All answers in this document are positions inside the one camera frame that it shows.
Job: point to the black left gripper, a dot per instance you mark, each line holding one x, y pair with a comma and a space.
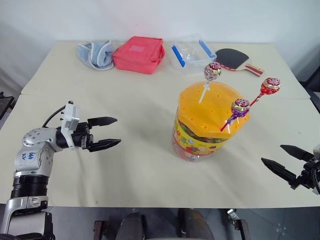
81, 136

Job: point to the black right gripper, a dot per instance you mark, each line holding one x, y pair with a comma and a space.
308, 175

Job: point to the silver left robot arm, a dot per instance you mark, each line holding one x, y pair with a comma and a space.
30, 160

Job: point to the red-stick lollipop in purple wrapper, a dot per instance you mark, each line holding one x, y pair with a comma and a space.
240, 107

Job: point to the red-stick lollipop in red wrapper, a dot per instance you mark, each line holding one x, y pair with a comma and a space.
270, 86

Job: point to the lollipop jar with orange lid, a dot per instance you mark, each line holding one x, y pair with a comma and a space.
200, 117

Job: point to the white-stick lollipop in red-white wrapper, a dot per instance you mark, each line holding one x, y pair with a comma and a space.
212, 71

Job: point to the light blue folded towel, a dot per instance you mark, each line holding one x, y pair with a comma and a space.
100, 56

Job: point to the dark chair beside table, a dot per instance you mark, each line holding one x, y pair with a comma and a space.
312, 87

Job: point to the red fabric zip pouch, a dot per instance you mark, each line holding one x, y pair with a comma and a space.
137, 56

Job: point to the dark rounded shape under table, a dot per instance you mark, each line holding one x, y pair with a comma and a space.
195, 225
132, 226

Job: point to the dark object beside table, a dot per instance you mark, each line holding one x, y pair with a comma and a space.
5, 103

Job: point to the clear container with blue clips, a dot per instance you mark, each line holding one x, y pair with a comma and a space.
192, 53

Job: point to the black red table tennis paddle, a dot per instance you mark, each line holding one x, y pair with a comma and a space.
231, 58

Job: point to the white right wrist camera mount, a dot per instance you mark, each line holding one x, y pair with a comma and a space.
317, 151

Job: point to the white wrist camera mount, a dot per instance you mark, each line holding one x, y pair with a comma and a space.
70, 117
317, 151

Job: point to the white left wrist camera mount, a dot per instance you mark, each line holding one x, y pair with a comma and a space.
70, 117

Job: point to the dark metal frame bracket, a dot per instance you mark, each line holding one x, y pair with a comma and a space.
237, 222
101, 230

